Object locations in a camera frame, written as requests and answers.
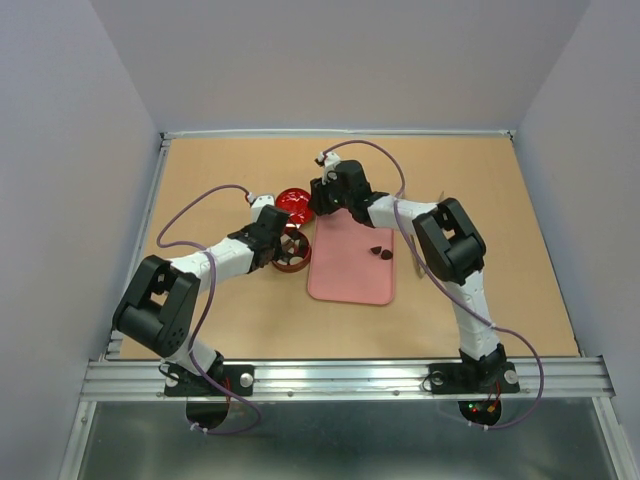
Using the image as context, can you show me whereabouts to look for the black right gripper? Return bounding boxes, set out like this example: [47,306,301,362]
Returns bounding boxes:
[305,170,352,216]

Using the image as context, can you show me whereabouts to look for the red round tin box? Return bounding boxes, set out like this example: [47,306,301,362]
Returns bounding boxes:
[272,227,312,273]

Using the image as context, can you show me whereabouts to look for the red embossed tin lid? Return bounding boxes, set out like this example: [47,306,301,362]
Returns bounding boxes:
[275,187,314,227]

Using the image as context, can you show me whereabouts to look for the metal serving tongs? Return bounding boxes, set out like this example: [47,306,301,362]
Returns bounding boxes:
[409,191,445,279]

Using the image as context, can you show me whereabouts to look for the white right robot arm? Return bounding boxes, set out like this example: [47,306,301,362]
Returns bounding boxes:
[309,154,520,395]

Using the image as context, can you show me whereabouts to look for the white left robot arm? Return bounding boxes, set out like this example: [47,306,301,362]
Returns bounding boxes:
[112,204,289,394]

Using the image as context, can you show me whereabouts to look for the pink plastic tray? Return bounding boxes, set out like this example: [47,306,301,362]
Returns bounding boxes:
[307,210,395,306]

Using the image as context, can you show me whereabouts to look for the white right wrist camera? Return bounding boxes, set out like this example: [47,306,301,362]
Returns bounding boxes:
[315,151,341,184]

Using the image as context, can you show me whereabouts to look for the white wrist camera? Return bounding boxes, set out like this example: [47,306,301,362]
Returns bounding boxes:
[315,151,341,184]
[247,193,275,223]

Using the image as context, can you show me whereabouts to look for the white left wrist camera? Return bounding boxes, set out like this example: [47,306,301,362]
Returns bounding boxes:
[247,193,275,223]

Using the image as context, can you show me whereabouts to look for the aluminium mounting rail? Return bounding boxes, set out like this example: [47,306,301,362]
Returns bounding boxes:
[80,357,615,403]

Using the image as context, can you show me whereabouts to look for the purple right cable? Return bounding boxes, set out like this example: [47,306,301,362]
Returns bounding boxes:
[314,139,547,432]

